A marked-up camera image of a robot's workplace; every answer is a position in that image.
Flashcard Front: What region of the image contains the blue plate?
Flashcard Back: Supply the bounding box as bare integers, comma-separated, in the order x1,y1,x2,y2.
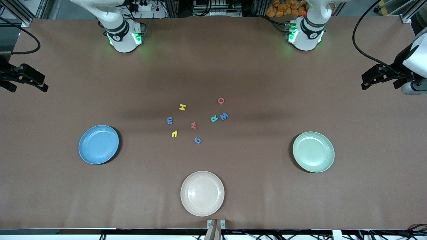
78,125,119,165

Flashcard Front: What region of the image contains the green plate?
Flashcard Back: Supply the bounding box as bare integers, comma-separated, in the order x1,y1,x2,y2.
293,131,335,173

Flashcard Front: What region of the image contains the bag of orange items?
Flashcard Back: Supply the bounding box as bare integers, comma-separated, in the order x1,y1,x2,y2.
266,0,309,18

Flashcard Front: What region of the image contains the white power strip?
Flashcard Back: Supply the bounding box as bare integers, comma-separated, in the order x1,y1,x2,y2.
132,0,167,19

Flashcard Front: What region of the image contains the beige plate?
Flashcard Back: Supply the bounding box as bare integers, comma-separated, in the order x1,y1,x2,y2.
180,171,225,217

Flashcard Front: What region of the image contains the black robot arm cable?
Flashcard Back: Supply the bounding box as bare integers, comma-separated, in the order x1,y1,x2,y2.
0,17,41,55
352,0,406,74

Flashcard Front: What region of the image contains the aluminium frame profile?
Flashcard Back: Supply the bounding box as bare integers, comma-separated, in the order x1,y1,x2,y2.
400,0,427,24
0,0,50,28

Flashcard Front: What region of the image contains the metal mount bracket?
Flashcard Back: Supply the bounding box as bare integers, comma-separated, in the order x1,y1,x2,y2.
207,219,226,230

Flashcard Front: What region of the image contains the beige mount pole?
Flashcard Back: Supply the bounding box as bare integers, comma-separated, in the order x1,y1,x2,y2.
204,220,222,240

